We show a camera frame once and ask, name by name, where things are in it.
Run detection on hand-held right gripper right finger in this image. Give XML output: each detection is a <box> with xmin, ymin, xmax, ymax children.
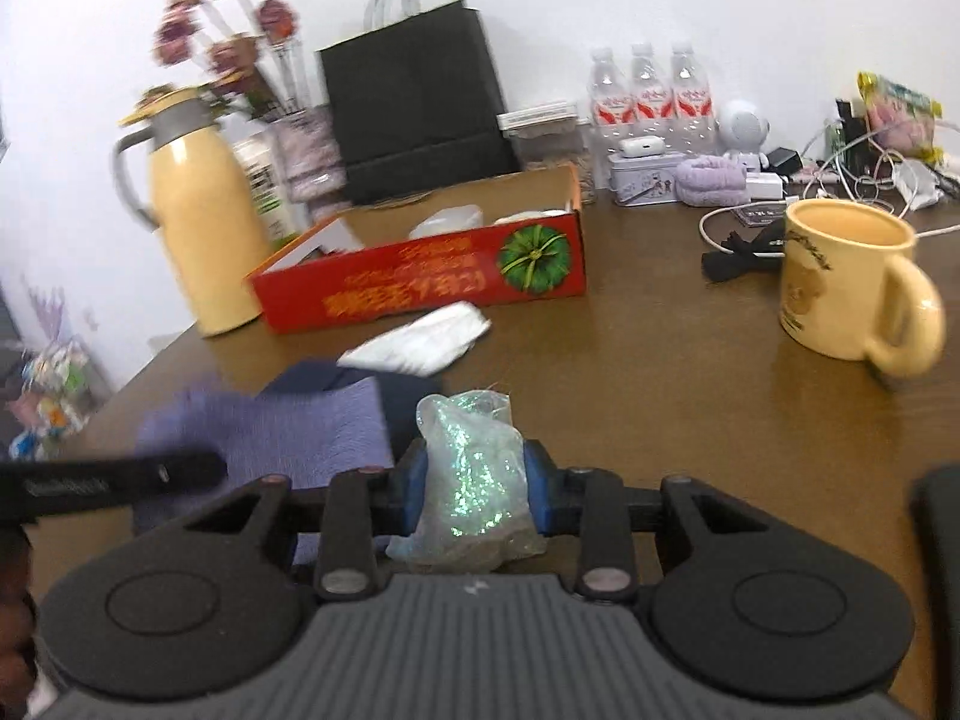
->
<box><xmin>521</xmin><ymin>439</ymin><xmax>758</xmax><ymax>605</ymax></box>

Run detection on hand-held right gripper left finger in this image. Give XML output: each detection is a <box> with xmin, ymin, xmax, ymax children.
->
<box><xmin>184</xmin><ymin>439</ymin><xmax>428</xmax><ymax>601</ymax></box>

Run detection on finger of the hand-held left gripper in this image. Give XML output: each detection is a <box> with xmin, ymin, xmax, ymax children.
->
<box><xmin>0</xmin><ymin>452</ymin><xmax>228</xmax><ymax>524</ymax></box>

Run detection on glittery clear plastic bag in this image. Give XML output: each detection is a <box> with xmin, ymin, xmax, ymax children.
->
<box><xmin>386</xmin><ymin>390</ymin><xmax>550</xmax><ymax>572</ymax></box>

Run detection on red cardboard box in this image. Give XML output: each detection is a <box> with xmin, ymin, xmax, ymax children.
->
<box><xmin>247</xmin><ymin>161</ymin><xmax>587</xmax><ymax>335</ymax></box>

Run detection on pile of colourful toys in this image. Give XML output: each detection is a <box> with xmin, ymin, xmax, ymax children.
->
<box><xmin>0</xmin><ymin>336</ymin><xmax>100</xmax><ymax>460</ymax></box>

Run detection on purple notebook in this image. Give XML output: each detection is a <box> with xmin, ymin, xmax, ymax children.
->
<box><xmin>137</xmin><ymin>377</ymin><xmax>396</xmax><ymax>497</ymax></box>

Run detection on white crumpled tissue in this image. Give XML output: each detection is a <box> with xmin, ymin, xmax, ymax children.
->
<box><xmin>337</xmin><ymin>301</ymin><xmax>493</xmax><ymax>377</ymax></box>

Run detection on dark blue cloth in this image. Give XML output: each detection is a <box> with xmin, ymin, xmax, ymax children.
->
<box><xmin>259</xmin><ymin>361</ymin><xmax>422</xmax><ymax>466</ymax></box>

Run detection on yellow thermos jug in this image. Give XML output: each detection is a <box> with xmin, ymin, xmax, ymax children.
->
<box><xmin>112</xmin><ymin>86</ymin><xmax>275</xmax><ymax>337</ymax></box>

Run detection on silver printed tin box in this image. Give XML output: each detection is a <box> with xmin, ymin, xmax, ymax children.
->
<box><xmin>607</xmin><ymin>152</ymin><xmax>681</xmax><ymax>208</ymax></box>

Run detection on white bottle green label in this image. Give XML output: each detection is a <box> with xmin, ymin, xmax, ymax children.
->
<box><xmin>232</xmin><ymin>133</ymin><xmax>299</xmax><ymax>245</ymax></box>

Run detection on clear jar with white lid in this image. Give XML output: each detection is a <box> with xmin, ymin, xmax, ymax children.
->
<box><xmin>497</xmin><ymin>100</ymin><xmax>599</xmax><ymax>205</ymax></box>

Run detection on patterned flower vase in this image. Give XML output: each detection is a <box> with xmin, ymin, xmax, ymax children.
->
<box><xmin>266</xmin><ymin>105</ymin><xmax>347</xmax><ymax>203</ymax></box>

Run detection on purple towel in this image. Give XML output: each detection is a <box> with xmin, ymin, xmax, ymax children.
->
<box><xmin>677</xmin><ymin>155</ymin><xmax>749</xmax><ymax>206</ymax></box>

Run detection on yellow mug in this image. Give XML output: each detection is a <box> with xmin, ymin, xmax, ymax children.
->
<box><xmin>778</xmin><ymin>199</ymin><xmax>946</xmax><ymax>380</ymax></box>

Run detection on clear water bottle red label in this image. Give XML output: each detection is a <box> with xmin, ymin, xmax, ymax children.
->
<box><xmin>587</xmin><ymin>47</ymin><xmax>628</xmax><ymax>166</ymax></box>
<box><xmin>670</xmin><ymin>43</ymin><xmax>713</xmax><ymax>160</ymax></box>
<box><xmin>628</xmin><ymin>43</ymin><xmax>671</xmax><ymax>155</ymax></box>

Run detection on black paper bag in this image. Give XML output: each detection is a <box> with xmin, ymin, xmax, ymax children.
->
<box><xmin>315</xmin><ymin>0</ymin><xmax>522</xmax><ymax>205</ymax></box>

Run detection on white round robot toy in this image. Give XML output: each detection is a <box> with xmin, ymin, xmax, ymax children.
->
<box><xmin>716</xmin><ymin>97</ymin><xmax>773</xmax><ymax>170</ymax></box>

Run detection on dried pink flowers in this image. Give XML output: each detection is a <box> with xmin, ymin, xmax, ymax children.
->
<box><xmin>154</xmin><ymin>0</ymin><xmax>302</xmax><ymax>121</ymax></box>

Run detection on colourful snack packet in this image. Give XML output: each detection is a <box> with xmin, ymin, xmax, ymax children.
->
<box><xmin>857</xmin><ymin>73</ymin><xmax>944</xmax><ymax>162</ymax></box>

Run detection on black strap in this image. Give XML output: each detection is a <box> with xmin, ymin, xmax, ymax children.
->
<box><xmin>701</xmin><ymin>229</ymin><xmax>786</xmax><ymax>284</ymax></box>

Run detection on white cables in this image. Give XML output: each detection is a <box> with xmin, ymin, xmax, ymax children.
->
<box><xmin>700</xmin><ymin>116</ymin><xmax>960</xmax><ymax>250</ymax></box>

